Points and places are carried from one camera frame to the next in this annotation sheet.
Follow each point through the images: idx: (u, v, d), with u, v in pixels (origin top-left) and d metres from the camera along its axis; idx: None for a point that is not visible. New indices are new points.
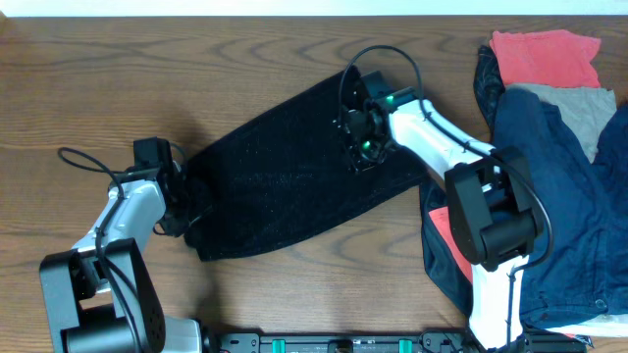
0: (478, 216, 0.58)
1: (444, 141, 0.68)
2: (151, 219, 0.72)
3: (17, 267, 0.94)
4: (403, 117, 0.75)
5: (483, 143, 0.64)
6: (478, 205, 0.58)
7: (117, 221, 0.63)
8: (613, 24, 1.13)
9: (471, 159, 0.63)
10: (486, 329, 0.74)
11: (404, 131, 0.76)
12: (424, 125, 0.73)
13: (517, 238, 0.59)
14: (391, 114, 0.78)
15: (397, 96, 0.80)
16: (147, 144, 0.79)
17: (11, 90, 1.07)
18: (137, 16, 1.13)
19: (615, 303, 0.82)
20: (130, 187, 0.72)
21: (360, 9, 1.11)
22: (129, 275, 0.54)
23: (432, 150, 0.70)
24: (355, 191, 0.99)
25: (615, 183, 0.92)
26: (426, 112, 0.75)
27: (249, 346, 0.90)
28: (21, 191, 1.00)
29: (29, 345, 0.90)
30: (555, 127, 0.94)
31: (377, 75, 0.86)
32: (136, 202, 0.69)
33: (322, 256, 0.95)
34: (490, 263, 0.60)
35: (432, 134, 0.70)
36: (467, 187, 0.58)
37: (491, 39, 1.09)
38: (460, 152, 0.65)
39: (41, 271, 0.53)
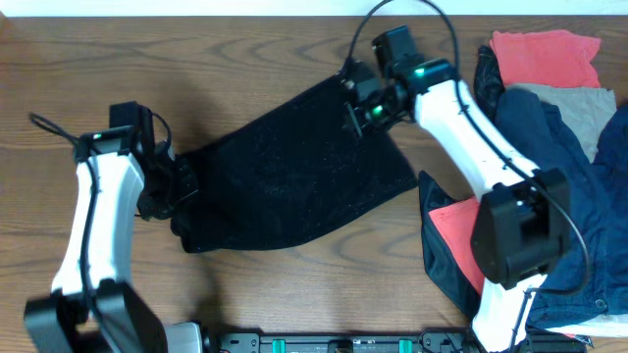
0: (507, 240, 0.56)
1: (484, 148, 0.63)
2: (132, 197, 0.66)
3: (18, 267, 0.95)
4: (435, 100, 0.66)
5: (526, 160, 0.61)
6: (508, 233, 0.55)
7: (97, 240, 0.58)
8: (613, 24, 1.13)
9: (512, 178, 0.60)
10: (488, 332, 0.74)
11: (433, 116, 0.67)
12: (459, 119, 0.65)
13: (541, 259, 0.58)
14: (419, 95, 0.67)
15: (428, 67, 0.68)
16: (123, 109, 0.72)
17: (12, 90, 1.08)
18: (137, 16, 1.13)
19: (615, 303, 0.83)
20: (102, 167, 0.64)
21: (360, 8, 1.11)
22: (123, 318, 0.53)
23: (466, 153, 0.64)
24: (344, 197, 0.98)
25: (615, 183, 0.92)
26: (462, 102, 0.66)
27: (249, 346, 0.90)
28: (21, 191, 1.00)
29: (29, 344, 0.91)
30: (555, 127, 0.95)
31: (400, 34, 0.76)
32: (115, 197, 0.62)
33: (321, 256, 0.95)
34: (509, 281, 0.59)
35: (469, 136, 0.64)
36: (504, 215, 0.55)
37: (491, 39, 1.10)
38: (500, 168, 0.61)
39: (28, 324, 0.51)
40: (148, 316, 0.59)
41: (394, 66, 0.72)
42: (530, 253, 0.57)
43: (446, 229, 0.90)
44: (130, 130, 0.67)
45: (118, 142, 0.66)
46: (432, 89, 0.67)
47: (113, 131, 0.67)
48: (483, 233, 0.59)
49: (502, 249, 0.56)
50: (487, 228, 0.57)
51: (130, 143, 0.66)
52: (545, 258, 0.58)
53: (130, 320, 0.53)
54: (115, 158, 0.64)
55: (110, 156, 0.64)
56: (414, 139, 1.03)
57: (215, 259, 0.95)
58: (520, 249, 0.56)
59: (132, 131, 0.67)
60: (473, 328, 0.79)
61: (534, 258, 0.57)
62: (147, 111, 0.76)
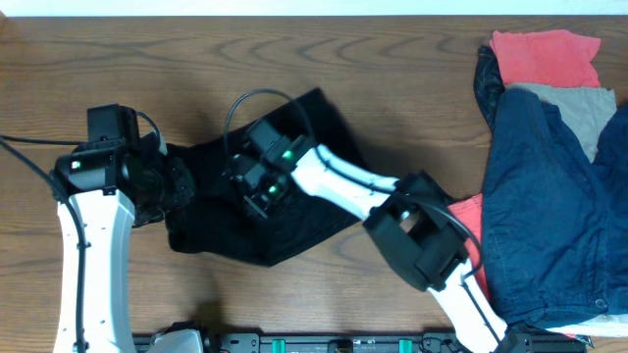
0: (405, 254, 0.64)
1: (353, 187, 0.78)
2: (127, 237, 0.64)
3: (18, 267, 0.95)
4: (304, 172, 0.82)
5: (386, 178, 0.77)
6: (404, 244, 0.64)
7: (93, 313, 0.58)
8: (613, 24, 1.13)
9: (381, 197, 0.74)
10: (467, 335, 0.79)
11: (309, 181, 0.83)
12: (327, 174, 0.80)
13: (444, 251, 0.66)
14: (292, 172, 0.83)
15: (294, 150, 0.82)
16: (104, 116, 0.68)
17: (12, 90, 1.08)
18: (136, 16, 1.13)
19: (614, 303, 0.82)
20: (85, 205, 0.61)
21: (360, 9, 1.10)
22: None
23: (344, 200, 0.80)
24: (326, 214, 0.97)
25: (615, 183, 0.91)
26: (325, 161, 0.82)
27: (249, 345, 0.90)
28: (21, 191, 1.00)
29: (29, 344, 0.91)
30: (555, 127, 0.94)
31: (259, 126, 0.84)
32: (104, 256, 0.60)
33: (321, 256, 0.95)
34: (439, 282, 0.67)
35: (340, 184, 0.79)
36: (386, 231, 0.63)
37: (491, 39, 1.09)
38: (369, 193, 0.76)
39: None
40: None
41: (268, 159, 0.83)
42: (431, 251, 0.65)
43: None
44: (119, 151, 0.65)
45: (99, 171, 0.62)
46: (300, 164, 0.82)
47: (92, 154, 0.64)
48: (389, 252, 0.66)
49: (408, 260, 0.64)
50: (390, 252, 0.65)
51: (111, 174, 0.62)
52: (449, 249, 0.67)
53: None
54: (100, 197, 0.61)
55: (95, 195, 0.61)
56: (414, 138, 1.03)
57: (214, 259, 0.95)
58: (420, 252, 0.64)
59: (119, 152, 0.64)
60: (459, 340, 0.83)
61: (437, 252, 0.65)
62: (130, 110, 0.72)
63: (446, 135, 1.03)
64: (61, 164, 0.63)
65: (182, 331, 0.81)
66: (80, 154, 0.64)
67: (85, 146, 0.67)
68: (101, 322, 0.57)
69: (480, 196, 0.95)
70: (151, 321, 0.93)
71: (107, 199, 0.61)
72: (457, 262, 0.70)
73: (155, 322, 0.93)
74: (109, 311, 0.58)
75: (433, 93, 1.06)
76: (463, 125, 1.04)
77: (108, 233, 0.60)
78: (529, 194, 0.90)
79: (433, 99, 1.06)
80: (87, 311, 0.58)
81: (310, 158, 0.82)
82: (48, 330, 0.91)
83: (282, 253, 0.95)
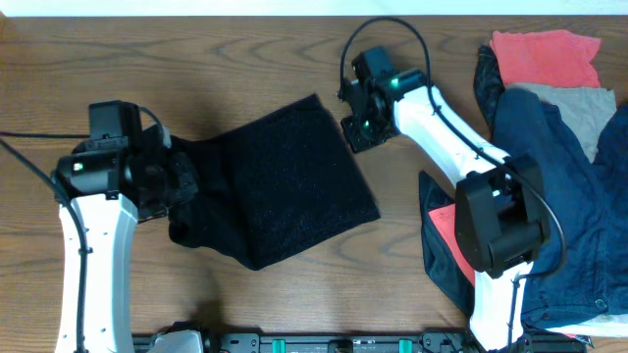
0: (485, 228, 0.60)
1: (459, 144, 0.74)
2: (130, 241, 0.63)
3: (17, 268, 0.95)
4: (407, 104, 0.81)
5: (497, 149, 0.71)
6: (489, 219, 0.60)
7: (93, 322, 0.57)
8: (613, 24, 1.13)
9: (485, 167, 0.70)
10: (484, 331, 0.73)
11: (408, 116, 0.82)
12: (434, 118, 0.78)
13: (523, 246, 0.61)
14: (396, 101, 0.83)
15: (401, 77, 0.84)
16: (105, 113, 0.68)
17: (12, 90, 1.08)
18: (136, 16, 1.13)
19: (614, 303, 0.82)
20: (85, 209, 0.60)
21: (359, 9, 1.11)
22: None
23: (444, 154, 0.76)
24: (325, 215, 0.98)
25: (616, 182, 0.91)
26: (435, 105, 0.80)
27: (249, 346, 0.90)
28: (20, 191, 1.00)
29: (29, 345, 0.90)
30: (556, 127, 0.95)
31: (377, 50, 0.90)
32: (106, 262, 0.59)
33: (321, 256, 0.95)
34: (497, 270, 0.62)
35: (445, 134, 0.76)
36: (479, 199, 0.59)
37: (491, 39, 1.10)
38: (473, 157, 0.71)
39: None
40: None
41: (373, 80, 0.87)
42: (511, 240, 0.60)
43: (446, 228, 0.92)
44: (121, 152, 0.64)
45: (100, 174, 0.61)
46: (408, 96, 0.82)
47: (94, 155, 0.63)
48: (464, 223, 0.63)
49: (484, 234, 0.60)
50: (467, 219, 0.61)
51: (112, 176, 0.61)
52: (525, 245, 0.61)
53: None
54: (103, 202, 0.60)
55: (97, 198, 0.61)
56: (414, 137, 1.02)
57: (215, 259, 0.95)
58: (500, 233, 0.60)
59: (121, 154, 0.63)
60: (470, 328, 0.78)
61: (516, 242, 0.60)
62: (132, 105, 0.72)
63: None
64: (62, 166, 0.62)
65: (182, 332, 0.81)
66: (82, 155, 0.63)
67: (89, 145, 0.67)
68: (102, 329, 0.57)
69: None
70: (151, 321, 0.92)
71: (110, 202, 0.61)
72: (521, 261, 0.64)
73: (155, 322, 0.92)
74: (110, 319, 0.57)
75: None
76: None
77: (110, 238, 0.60)
78: None
79: None
80: (87, 318, 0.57)
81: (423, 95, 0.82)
82: (48, 331, 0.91)
83: (280, 254, 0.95)
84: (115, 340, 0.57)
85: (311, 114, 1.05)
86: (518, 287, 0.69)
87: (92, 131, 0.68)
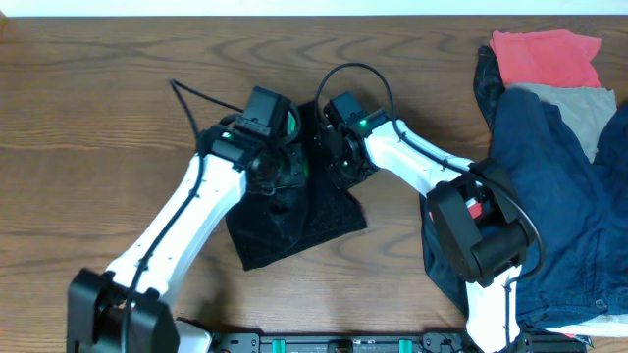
0: (462, 235, 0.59)
1: (427, 163, 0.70)
2: (221, 211, 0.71)
3: (18, 268, 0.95)
4: (377, 139, 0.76)
5: (461, 159, 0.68)
6: (465, 225, 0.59)
7: (167, 248, 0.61)
8: (613, 24, 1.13)
9: (451, 176, 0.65)
10: (481, 331, 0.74)
11: (380, 153, 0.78)
12: (401, 146, 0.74)
13: (508, 252, 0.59)
14: (365, 138, 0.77)
15: (371, 120, 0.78)
16: (263, 100, 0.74)
17: (13, 91, 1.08)
18: (136, 16, 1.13)
19: (615, 303, 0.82)
20: (211, 172, 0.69)
21: (359, 9, 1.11)
22: (144, 332, 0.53)
23: (412, 172, 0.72)
24: (314, 221, 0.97)
25: (615, 183, 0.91)
26: (400, 132, 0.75)
27: (249, 346, 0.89)
28: (22, 191, 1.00)
29: (29, 345, 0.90)
30: (555, 127, 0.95)
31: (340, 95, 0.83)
32: (205, 211, 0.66)
33: (321, 256, 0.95)
34: (486, 277, 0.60)
35: (411, 156, 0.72)
36: (451, 204, 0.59)
37: (491, 39, 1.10)
38: (440, 170, 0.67)
39: (74, 283, 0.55)
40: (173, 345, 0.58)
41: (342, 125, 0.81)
42: (495, 245, 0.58)
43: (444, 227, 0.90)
44: (259, 144, 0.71)
45: (235, 153, 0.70)
46: (374, 132, 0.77)
47: (240, 134, 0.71)
48: (444, 233, 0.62)
49: (461, 242, 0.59)
50: (445, 228, 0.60)
51: (246, 159, 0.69)
52: (512, 250, 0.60)
53: (147, 340, 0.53)
54: (228, 169, 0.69)
55: (225, 167, 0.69)
56: None
57: (216, 259, 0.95)
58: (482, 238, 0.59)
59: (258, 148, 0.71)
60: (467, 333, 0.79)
61: (501, 249, 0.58)
62: (287, 100, 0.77)
63: (447, 134, 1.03)
64: (215, 130, 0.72)
65: (196, 329, 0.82)
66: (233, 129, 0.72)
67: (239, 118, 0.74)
68: (169, 257, 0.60)
69: None
70: None
71: (233, 175, 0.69)
72: (510, 266, 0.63)
73: None
74: (180, 253, 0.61)
75: (433, 92, 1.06)
76: (464, 125, 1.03)
77: (218, 197, 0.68)
78: (529, 194, 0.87)
79: (433, 99, 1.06)
80: (167, 241, 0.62)
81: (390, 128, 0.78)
82: (48, 331, 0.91)
83: (269, 258, 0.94)
84: (173, 274, 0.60)
85: (304, 115, 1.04)
86: (510, 290, 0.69)
87: (246, 108, 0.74)
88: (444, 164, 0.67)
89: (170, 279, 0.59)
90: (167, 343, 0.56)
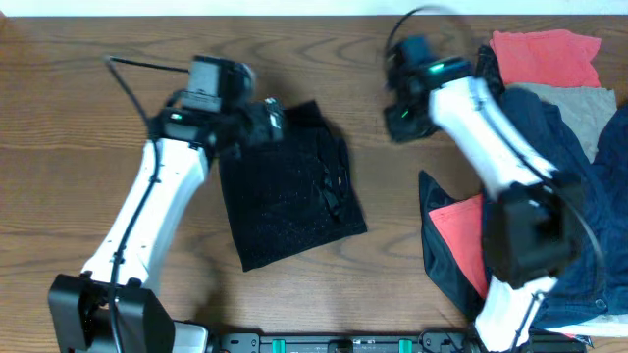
0: (519, 238, 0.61)
1: (505, 150, 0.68)
2: (185, 191, 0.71)
3: (18, 268, 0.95)
4: (448, 97, 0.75)
5: (540, 160, 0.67)
6: (524, 231, 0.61)
7: (136, 237, 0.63)
8: (613, 23, 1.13)
9: (526, 177, 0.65)
10: (488, 330, 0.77)
11: (448, 110, 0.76)
12: (475, 114, 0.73)
13: (553, 264, 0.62)
14: (435, 89, 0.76)
15: (446, 63, 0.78)
16: (208, 73, 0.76)
17: (13, 90, 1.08)
18: (137, 16, 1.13)
19: (615, 303, 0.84)
20: (167, 149, 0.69)
21: (359, 9, 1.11)
22: (134, 324, 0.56)
23: (479, 149, 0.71)
24: (315, 225, 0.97)
25: (615, 183, 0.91)
26: (479, 100, 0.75)
27: (249, 346, 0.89)
28: (22, 191, 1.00)
29: (28, 345, 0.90)
30: (555, 127, 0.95)
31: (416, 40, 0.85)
32: (168, 196, 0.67)
33: (321, 256, 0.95)
34: (521, 279, 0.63)
35: (483, 129, 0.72)
36: (518, 210, 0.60)
37: (491, 39, 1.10)
38: (516, 164, 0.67)
39: (52, 292, 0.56)
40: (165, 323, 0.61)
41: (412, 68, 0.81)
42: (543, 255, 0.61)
43: (445, 228, 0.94)
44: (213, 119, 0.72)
45: (189, 130, 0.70)
46: (447, 85, 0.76)
47: (192, 114, 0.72)
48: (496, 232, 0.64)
49: (515, 244, 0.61)
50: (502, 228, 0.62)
51: (202, 135, 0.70)
52: (556, 264, 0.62)
53: (139, 327, 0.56)
54: (183, 148, 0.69)
55: (181, 146, 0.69)
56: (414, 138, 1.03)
57: (216, 259, 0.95)
58: (535, 247, 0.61)
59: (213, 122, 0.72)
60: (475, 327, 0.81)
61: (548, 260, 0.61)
62: (231, 66, 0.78)
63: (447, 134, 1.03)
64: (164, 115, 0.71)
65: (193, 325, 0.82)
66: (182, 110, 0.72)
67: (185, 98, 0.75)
68: (142, 245, 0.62)
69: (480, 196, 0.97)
70: None
71: (189, 151, 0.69)
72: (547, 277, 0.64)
73: None
74: (152, 239, 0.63)
75: None
76: None
77: (179, 179, 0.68)
78: None
79: None
80: (138, 231, 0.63)
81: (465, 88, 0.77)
82: (48, 331, 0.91)
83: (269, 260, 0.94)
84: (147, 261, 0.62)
85: (301, 118, 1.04)
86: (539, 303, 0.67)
87: (191, 83, 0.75)
88: (524, 160, 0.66)
89: (146, 266, 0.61)
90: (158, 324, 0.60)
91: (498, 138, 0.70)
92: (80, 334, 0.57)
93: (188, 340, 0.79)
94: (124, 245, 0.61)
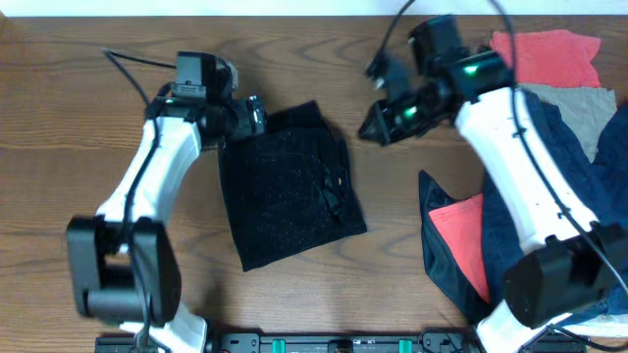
0: (549, 299, 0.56)
1: (541, 188, 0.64)
2: (185, 156, 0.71)
3: (18, 268, 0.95)
4: (482, 111, 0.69)
5: (585, 212, 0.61)
6: (555, 292, 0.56)
7: (144, 183, 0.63)
8: (613, 24, 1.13)
9: (564, 231, 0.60)
10: (493, 339, 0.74)
11: (482, 126, 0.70)
12: (515, 142, 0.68)
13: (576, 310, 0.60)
14: (467, 103, 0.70)
15: (483, 62, 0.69)
16: (189, 64, 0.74)
17: (13, 90, 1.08)
18: (137, 17, 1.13)
19: (615, 303, 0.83)
20: (166, 126, 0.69)
21: (359, 9, 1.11)
22: (151, 254, 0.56)
23: (514, 185, 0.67)
24: (315, 225, 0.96)
25: (615, 183, 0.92)
26: (519, 127, 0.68)
27: (249, 346, 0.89)
28: (21, 191, 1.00)
29: (28, 345, 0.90)
30: (555, 127, 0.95)
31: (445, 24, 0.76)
32: (172, 154, 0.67)
33: (321, 256, 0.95)
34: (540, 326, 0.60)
35: (523, 163, 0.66)
36: (554, 272, 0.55)
37: (491, 39, 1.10)
38: (557, 215, 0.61)
39: (68, 232, 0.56)
40: (174, 272, 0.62)
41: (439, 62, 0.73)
42: (569, 306, 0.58)
43: (445, 228, 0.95)
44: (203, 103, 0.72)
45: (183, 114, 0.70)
46: (484, 98, 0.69)
47: (183, 102, 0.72)
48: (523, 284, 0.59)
49: (545, 304, 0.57)
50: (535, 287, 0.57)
51: (195, 114, 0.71)
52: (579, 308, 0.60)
53: (156, 260, 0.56)
54: (181, 125, 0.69)
55: (177, 124, 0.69)
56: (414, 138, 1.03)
57: (216, 259, 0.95)
58: (561, 302, 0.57)
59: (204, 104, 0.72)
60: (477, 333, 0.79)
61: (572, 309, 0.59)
62: (212, 56, 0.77)
63: (447, 134, 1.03)
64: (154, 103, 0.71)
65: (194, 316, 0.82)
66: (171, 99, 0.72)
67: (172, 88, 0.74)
68: (150, 192, 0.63)
69: (480, 196, 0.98)
70: None
71: (184, 126, 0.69)
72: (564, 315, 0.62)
73: None
74: (159, 188, 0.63)
75: None
76: None
77: (179, 143, 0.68)
78: None
79: None
80: (145, 181, 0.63)
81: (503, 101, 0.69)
82: (47, 331, 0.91)
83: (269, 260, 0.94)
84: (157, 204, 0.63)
85: (301, 120, 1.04)
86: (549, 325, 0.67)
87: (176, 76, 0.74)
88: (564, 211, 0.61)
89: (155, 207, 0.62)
90: (170, 267, 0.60)
91: (534, 176, 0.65)
92: (95, 277, 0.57)
93: (197, 328, 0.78)
94: (134, 189, 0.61)
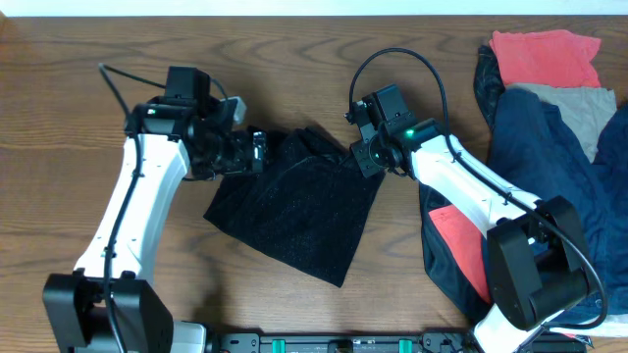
0: (524, 288, 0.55)
1: (481, 188, 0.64)
2: (173, 184, 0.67)
3: (18, 268, 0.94)
4: (425, 158, 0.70)
5: (526, 194, 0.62)
6: (527, 277, 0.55)
7: (127, 231, 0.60)
8: (611, 24, 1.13)
9: (516, 214, 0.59)
10: (488, 337, 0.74)
11: (425, 170, 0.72)
12: (453, 166, 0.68)
13: (568, 302, 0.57)
14: (411, 151, 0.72)
15: (418, 129, 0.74)
16: (185, 80, 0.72)
17: (13, 90, 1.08)
18: (136, 17, 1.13)
19: (615, 303, 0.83)
20: (149, 148, 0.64)
21: (359, 9, 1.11)
22: (132, 314, 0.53)
23: (467, 200, 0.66)
24: (319, 226, 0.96)
25: (615, 183, 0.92)
26: (454, 151, 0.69)
27: (249, 346, 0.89)
28: (21, 191, 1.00)
29: (29, 345, 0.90)
30: (555, 127, 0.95)
31: (391, 90, 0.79)
32: (153, 190, 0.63)
33: (325, 255, 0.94)
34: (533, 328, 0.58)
35: (464, 180, 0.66)
36: (515, 249, 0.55)
37: (491, 39, 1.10)
38: (501, 203, 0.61)
39: (45, 292, 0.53)
40: (165, 318, 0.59)
41: (388, 126, 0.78)
42: (552, 293, 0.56)
43: (445, 229, 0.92)
44: (186, 113, 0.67)
45: (168, 122, 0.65)
46: (424, 146, 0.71)
47: (170, 109, 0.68)
48: (497, 275, 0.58)
49: (521, 291, 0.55)
50: (504, 274, 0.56)
51: (181, 126, 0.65)
52: (572, 300, 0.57)
53: (137, 320, 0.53)
54: (164, 141, 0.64)
55: (159, 139, 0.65)
56: None
57: (215, 259, 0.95)
58: (541, 286, 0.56)
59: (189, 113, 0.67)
60: (474, 334, 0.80)
61: (561, 296, 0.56)
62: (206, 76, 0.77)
63: None
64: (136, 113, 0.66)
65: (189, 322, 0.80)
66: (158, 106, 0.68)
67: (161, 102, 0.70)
68: (132, 238, 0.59)
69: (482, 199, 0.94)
70: None
71: (170, 145, 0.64)
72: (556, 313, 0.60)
73: None
74: (142, 233, 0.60)
75: (432, 92, 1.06)
76: (463, 124, 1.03)
77: (161, 174, 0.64)
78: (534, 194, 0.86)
79: (434, 99, 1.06)
80: (127, 226, 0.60)
81: (438, 143, 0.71)
82: (48, 331, 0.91)
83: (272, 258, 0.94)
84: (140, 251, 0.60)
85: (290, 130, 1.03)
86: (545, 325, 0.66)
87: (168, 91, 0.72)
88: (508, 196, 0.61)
89: (138, 258, 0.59)
90: (157, 317, 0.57)
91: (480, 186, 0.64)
92: (78, 334, 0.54)
93: (193, 337, 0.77)
94: (114, 239, 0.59)
